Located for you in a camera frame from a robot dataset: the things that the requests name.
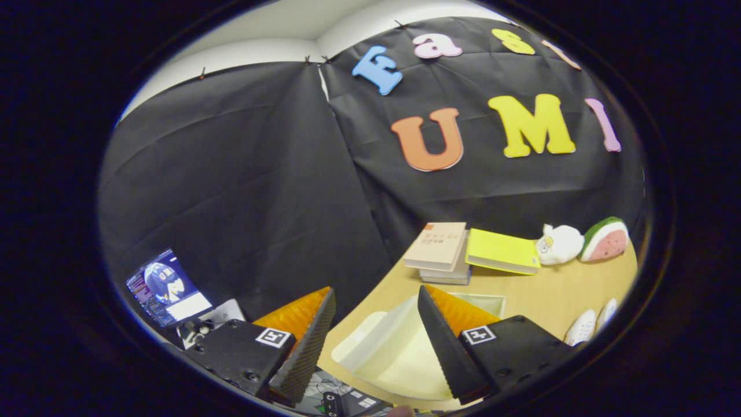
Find translucent storage box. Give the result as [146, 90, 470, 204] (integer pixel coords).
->
[331, 292, 507, 401]

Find watermelon slice plush toy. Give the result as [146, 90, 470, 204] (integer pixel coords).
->
[580, 217, 630, 262]

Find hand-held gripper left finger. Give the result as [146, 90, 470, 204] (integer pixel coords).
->
[184, 287, 337, 408]

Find white plush toy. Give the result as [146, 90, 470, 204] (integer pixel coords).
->
[535, 224, 585, 266]

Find white shoe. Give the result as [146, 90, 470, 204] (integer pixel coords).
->
[596, 298, 619, 334]
[564, 309, 597, 347]

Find black electronic box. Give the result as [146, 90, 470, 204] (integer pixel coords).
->
[320, 389, 390, 417]

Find beige book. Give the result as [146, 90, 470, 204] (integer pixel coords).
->
[403, 222, 467, 272]

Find computer monitor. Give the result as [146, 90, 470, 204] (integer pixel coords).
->
[126, 249, 214, 328]

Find white device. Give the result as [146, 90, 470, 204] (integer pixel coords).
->
[177, 298, 247, 350]

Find yellow book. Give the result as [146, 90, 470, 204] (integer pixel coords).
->
[465, 228, 541, 276]

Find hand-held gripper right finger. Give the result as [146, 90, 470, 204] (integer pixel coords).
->
[417, 285, 578, 405]

